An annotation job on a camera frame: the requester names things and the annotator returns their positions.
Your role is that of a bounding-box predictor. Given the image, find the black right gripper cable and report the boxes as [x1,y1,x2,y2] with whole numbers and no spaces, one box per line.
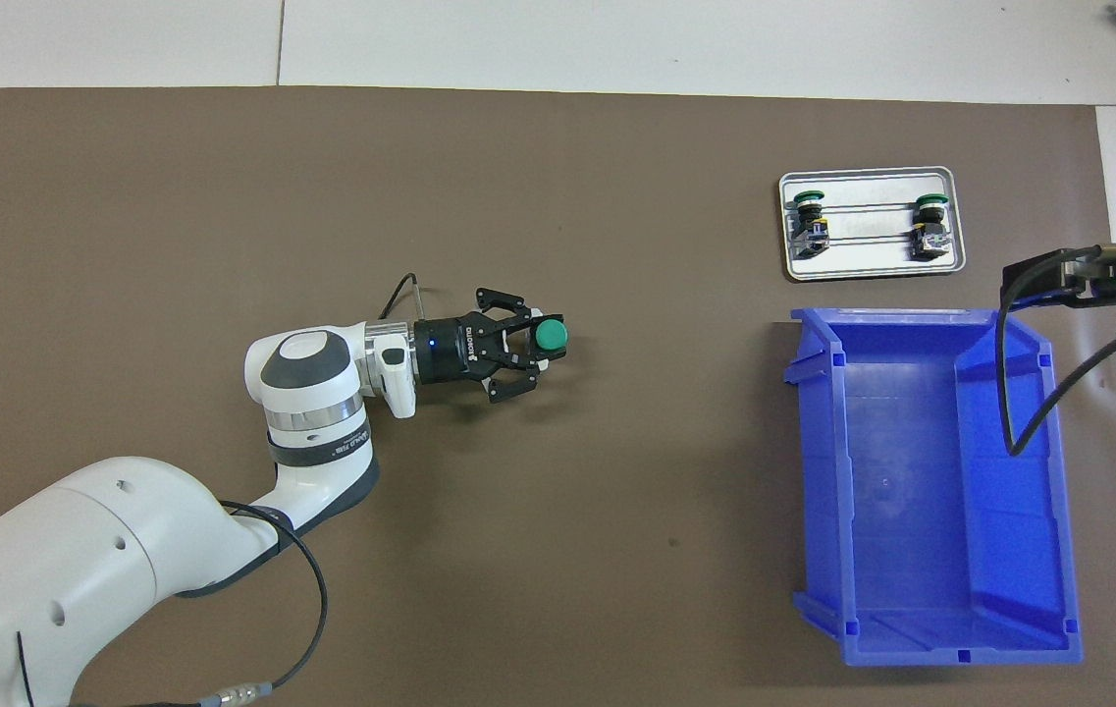
[997,257,1116,458]

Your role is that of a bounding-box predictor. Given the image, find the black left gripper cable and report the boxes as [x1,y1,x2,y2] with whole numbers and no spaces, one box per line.
[16,273,423,707]

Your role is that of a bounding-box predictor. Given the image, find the blue plastic storage bin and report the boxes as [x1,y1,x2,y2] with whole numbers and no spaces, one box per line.
[781,307,1085,669]

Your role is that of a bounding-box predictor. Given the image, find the green push button switch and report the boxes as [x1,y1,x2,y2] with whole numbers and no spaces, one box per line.
[528,315,571,359]
[789,189,831,259]
[911,192,954,261]

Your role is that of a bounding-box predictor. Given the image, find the silver metal tray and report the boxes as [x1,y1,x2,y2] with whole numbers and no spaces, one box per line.
[777,166,968,284]

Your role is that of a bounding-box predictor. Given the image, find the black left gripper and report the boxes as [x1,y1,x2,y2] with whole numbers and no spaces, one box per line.
[415,287,551,407]

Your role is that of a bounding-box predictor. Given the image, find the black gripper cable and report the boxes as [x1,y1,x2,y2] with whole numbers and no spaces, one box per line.
[997,257,1116,458]
[16,273,423,707]

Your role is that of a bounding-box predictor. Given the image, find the black velcro cable strap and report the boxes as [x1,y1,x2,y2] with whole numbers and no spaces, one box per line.
[268,427,374,472]

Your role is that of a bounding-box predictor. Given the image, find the brown table mat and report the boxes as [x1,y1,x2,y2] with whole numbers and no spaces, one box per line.
[0,86,1116,707]

